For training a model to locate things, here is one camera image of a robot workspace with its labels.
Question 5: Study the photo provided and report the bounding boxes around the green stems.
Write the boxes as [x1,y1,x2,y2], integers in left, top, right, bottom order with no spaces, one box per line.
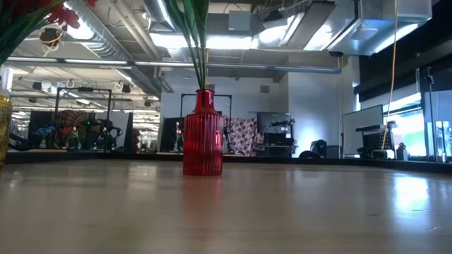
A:
[164,0,212,91]

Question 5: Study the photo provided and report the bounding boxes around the red ribbed glass vase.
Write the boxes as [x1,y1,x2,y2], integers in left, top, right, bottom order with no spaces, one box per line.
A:
[182,88,225,176]

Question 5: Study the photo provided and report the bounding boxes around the yellow glass vase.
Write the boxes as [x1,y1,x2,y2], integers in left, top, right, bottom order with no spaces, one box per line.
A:
[0,92,14,169]

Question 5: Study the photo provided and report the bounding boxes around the dotted patterned cloth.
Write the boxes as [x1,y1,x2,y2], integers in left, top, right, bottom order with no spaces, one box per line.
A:
[222,117,259,157]

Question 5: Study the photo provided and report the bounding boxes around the dark monitor screen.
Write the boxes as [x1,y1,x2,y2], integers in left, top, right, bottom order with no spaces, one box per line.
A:
[256,111,292,135]

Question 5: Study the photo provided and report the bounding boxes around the black board panel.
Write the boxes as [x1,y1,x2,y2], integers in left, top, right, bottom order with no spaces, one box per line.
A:
[159,116,185,153]

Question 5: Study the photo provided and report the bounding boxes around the long grey ceiling pipe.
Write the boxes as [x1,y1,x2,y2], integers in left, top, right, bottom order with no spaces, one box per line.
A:
[0,55,342,74]

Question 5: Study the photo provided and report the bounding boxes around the bright ceiling light panel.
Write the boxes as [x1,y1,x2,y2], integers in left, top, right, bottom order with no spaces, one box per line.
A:
[150,32,255,50]

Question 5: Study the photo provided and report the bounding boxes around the black office chair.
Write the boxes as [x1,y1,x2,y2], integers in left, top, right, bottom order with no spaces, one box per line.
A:
[299,139,328,159]

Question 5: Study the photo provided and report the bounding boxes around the grey ceiling box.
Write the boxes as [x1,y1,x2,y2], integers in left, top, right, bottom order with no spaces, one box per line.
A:
[228,10,251,32]

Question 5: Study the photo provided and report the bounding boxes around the whiteboard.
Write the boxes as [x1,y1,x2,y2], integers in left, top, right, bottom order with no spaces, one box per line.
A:
[341,104,384,157]

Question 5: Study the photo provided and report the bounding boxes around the black equipment cart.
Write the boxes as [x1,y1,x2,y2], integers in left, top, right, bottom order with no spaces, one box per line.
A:
[355,121,397,160]

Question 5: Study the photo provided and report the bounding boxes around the fan patterned panel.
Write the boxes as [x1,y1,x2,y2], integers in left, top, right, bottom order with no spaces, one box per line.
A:
[56,109,92,137]

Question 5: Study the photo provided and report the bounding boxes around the thin black pole stand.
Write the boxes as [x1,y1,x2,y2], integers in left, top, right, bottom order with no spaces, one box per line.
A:
[422,66,437,163]

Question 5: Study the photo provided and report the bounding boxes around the black metal frame stand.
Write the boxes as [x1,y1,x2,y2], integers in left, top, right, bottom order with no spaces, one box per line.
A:
[54,87,113,152]
[179,92,233,152]

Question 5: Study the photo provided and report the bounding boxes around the silver round air duct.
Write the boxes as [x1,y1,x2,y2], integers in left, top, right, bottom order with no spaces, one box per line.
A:
[143,0,188,63]
[79,0,162,96]

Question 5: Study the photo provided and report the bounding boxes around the large sheet metal duct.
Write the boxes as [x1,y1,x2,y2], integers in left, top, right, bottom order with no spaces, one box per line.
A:
[252,0,434,56]

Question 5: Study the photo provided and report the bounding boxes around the yellow hanging cable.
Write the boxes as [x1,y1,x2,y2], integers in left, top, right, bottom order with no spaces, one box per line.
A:
[380,0,400,151]

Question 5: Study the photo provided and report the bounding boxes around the black yellow cable reel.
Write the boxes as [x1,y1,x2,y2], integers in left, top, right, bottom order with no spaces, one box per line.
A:
[38,27,64,49]

